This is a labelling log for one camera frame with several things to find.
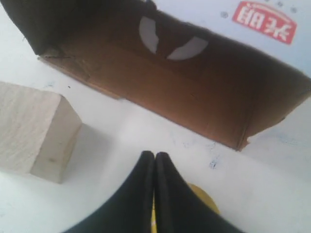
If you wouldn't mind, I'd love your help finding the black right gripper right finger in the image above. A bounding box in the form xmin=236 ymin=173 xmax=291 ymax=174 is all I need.
xmin=154 ymin=152 xmax=240 ymax=233

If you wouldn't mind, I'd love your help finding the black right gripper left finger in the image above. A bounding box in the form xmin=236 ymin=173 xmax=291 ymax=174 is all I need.
xmin=66 ymin=151 xmax=155 ymax=233

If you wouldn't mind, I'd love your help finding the blue white cardboard box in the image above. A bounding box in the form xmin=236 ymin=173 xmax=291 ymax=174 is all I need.
xmin=1 ymin=0 xmax=311 ymax=150

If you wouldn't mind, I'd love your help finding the yellow ball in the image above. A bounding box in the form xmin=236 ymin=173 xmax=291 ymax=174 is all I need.
xmin=151 ymin=183 xmax=220 ymax=233

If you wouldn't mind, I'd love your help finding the light wooden cube block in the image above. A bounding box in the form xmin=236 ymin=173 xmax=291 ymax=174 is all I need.
xmin=0 ymin=82 xmax=82 ymax=183

